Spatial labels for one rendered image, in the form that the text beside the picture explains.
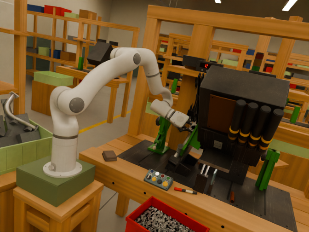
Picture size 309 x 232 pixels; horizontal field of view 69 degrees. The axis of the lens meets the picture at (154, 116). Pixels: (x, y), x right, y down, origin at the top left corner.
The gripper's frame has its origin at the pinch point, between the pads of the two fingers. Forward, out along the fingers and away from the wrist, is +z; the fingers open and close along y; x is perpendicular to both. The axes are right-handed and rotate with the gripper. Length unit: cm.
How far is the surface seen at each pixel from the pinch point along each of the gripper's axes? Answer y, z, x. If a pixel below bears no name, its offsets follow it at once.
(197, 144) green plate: -9.4, 9.1, -4.3
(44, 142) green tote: -64, -72, 2
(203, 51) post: 50, -23, -13
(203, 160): -21.1, 16.8, -19.0
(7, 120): -68, -103, 0
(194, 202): -39.2, 24.8, -6.5
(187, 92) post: 27.9, -19.6, 9.7
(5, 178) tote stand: -91, -67, -6
